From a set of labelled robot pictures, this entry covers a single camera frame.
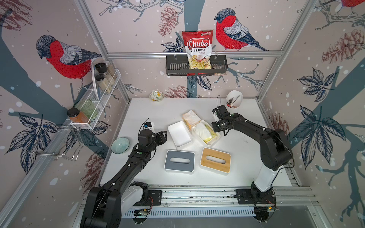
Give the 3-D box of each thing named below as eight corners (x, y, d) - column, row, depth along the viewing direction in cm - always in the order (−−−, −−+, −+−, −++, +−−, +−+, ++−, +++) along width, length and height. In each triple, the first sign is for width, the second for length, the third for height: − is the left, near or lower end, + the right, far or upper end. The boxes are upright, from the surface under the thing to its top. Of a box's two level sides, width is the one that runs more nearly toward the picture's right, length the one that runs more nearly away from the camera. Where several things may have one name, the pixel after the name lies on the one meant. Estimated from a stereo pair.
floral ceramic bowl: (149, 102, 120) (148, 99, 118) (151, 93, 128) (150, 90, 125) (163, 102, 120) (162, 99, 117) (164, 93, 128) (164, 90, 125)
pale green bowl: (113, 157, 93) (108, 152, 87) (119, 142, 100) (114, 137, 94) (129, 157, 93) (125, 152, 87) (133, 142, 100) (129, 137, 94)
